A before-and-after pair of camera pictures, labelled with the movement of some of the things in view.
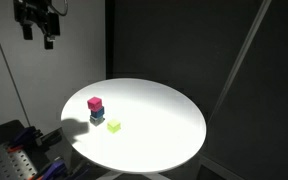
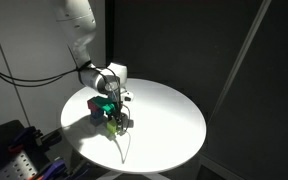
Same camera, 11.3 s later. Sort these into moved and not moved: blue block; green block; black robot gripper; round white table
Moved: black robot gripper
Not moved: green block; blue block; round white table
